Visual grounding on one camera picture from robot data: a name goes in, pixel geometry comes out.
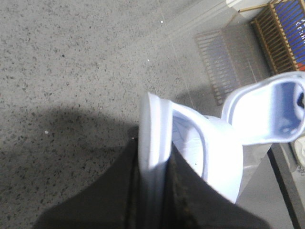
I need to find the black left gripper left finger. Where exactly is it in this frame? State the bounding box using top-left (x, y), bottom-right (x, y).
top-left (33, 138), bottom-right (140, 229)

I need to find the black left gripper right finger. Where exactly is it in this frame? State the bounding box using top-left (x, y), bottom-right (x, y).
top-left (162, 146), bottom-right (270, 229)

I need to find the wooden slatted rack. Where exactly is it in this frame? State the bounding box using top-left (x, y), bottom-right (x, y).
top-left (238, 0), bottom-right (301, 74)

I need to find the light blue slipper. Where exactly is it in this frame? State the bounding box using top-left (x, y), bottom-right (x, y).
top-left (221, 71), bottom-right (305, 146)
top-left (138, 93), bottom-right (243, 229)

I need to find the blue box with lettering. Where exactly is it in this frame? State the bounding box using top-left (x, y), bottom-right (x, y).
top-left (274, 0), bottom-right (305, 71)

